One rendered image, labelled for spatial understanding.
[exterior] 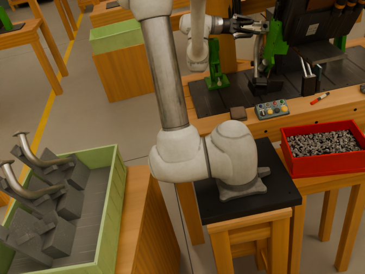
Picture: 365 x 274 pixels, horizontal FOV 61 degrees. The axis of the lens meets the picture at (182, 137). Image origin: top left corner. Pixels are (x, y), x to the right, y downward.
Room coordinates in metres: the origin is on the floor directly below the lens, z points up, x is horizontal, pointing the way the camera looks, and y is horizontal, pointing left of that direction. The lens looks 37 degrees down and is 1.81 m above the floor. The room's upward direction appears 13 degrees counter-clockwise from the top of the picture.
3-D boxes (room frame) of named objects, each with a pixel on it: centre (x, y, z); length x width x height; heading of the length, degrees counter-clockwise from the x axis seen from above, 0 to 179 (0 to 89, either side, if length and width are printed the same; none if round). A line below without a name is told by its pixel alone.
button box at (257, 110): (1.24, -0.46, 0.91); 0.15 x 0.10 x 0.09; 89
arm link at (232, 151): (0.85, -0.17, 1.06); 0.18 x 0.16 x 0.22; 85
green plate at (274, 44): (1.47, -0.58, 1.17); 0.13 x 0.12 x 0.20; 89
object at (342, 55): (1.43, -0.73, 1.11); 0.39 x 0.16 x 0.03; 179
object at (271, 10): (1.67, -0.77, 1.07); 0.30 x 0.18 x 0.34; 89
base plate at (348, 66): (1.53, -0.65, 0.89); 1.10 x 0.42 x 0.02; 89
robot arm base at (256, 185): (0.85, -0.20, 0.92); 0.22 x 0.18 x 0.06; 90
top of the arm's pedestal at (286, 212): (0.85, -0.18, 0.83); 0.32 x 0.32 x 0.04; 89
